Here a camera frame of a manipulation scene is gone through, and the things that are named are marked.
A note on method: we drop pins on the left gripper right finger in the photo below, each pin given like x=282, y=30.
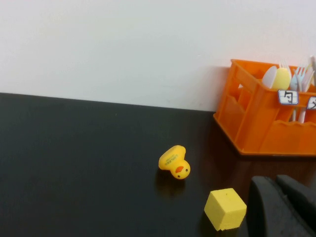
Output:
x=302, y=197

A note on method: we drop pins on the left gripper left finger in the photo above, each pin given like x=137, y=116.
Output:
x=269, y=212

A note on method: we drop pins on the orange plastic cutlery crate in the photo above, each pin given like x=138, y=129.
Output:
x=249, y=128

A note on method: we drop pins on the yellow foam cube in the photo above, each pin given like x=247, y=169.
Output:
x=222, y=207

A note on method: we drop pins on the white paper label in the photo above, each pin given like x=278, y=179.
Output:
x=288, y=97
x=312, y=103

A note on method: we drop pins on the yellow rubber duck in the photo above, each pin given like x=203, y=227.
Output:
x=172, y=160

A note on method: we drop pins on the light blue plastic fork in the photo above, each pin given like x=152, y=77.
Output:
x=295, y=83

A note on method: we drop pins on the white plastic fork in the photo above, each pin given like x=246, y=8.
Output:
x=307, y=79
x=287, y=70

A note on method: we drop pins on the yellow plastic spoon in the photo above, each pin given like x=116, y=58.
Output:
x=281, y=79

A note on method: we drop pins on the white plastic spoon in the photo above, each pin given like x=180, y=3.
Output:
x=268, y=77

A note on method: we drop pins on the white plastic knife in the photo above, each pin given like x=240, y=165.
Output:
x=313, y=71

